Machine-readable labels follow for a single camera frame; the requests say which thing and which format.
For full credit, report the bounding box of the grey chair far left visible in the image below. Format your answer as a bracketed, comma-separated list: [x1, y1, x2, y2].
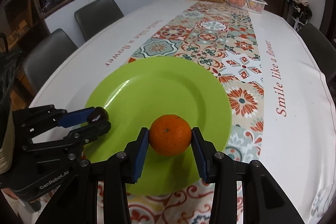
[75, 0, 124, 41]

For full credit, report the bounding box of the dark plum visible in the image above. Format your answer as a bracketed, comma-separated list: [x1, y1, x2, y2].
[87, 107, 109, 124]

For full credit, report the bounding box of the large orange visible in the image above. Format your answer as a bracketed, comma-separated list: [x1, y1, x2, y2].
[149, 114, 191, 157]

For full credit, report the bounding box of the grey chair right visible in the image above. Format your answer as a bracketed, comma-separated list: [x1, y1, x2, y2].
[298, 23, 336, 83]

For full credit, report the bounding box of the person left hand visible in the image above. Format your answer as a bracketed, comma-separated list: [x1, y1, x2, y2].
[1, 188, 42, 213]

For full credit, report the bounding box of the grey chair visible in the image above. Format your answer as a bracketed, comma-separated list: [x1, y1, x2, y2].
[298, 23, 336, 83]
[23, 28, 78, 93]
[75, 0, 124, 41]

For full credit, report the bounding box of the patterned table runner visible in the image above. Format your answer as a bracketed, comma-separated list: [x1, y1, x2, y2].
[97, 0, 266, 224]

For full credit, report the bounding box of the grey chair near left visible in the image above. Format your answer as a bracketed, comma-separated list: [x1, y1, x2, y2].
[23, 28, 78, 93]

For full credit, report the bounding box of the white tablecloth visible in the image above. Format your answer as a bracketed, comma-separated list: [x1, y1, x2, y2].
[32, 0, 335, 223]

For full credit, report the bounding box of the plastic fruit basket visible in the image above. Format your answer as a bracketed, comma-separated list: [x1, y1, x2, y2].
[226, 0, 268, 14]

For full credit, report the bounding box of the green plate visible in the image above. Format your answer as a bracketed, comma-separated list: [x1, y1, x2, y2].
[84, 56, 233, 197]

